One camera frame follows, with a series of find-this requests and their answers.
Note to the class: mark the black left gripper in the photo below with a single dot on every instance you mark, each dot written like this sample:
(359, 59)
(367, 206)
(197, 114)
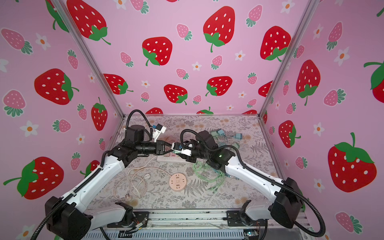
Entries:
(159, 146)

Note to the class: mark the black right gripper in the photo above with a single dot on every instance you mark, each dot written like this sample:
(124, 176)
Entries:
(188, 158)

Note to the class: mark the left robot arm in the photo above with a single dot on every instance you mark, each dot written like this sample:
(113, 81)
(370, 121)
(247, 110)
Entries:
(67, 216)

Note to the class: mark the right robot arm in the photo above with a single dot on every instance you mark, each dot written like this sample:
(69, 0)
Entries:
(286, 199)

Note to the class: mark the blue charger plug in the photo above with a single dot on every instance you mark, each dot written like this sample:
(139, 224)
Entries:
(221, 132)

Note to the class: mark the teal charger plug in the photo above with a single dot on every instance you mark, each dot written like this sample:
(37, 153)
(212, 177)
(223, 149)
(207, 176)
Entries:
(238, 136)

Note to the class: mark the white multicolour power strip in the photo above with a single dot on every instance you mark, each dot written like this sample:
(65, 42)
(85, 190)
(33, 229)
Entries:
(171, 158)

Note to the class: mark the round pink power socket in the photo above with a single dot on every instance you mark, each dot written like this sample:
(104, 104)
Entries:
(178, 182)

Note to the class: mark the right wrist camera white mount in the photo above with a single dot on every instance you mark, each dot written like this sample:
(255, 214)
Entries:
(177, 148)

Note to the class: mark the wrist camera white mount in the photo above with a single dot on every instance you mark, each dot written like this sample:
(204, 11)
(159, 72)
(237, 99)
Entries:
(157, 131)
(177, 148)

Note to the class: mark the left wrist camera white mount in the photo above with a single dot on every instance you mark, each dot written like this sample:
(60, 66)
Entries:
(157, 131)

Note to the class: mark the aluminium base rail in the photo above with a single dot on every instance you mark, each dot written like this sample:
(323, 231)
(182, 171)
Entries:
(195, 224)

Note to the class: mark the aluminium frame corner post left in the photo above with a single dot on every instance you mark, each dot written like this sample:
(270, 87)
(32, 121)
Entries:
(79, 40)

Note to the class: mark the aluminium frame corner post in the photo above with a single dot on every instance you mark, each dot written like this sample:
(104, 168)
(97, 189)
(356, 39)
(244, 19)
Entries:
(296, 38)
(79, 40)

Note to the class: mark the aluminium frame corner post right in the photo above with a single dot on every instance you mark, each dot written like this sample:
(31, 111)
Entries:
(296, 38)

